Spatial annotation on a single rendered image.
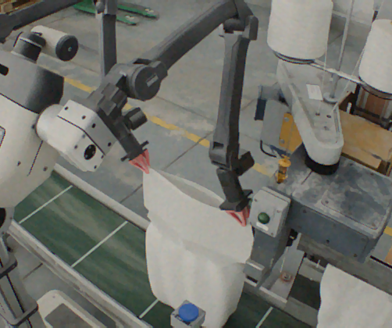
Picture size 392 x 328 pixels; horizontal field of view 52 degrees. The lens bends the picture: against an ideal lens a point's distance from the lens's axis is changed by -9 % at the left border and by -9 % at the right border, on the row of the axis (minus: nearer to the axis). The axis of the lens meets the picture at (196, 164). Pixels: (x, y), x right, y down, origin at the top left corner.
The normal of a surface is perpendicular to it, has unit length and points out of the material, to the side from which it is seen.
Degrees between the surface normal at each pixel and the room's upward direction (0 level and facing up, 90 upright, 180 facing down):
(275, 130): 90
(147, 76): 76
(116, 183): 0
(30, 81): 50
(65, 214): 0
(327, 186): 0
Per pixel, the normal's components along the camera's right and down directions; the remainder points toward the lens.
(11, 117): -0.41, -0.14
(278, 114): -0.59, 0.48
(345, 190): 0.06, -0.78
